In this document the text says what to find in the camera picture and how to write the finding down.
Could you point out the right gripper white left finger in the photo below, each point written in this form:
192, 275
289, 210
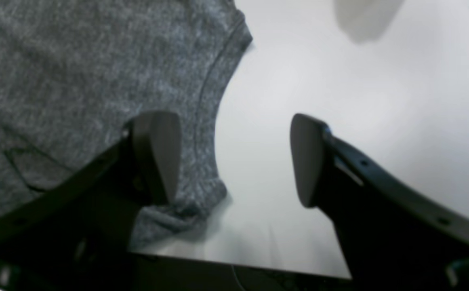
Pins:
75, 237

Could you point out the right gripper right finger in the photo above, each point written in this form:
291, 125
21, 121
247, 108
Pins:
392, 238

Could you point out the dark grey t-shirt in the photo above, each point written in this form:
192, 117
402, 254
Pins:
72, 72

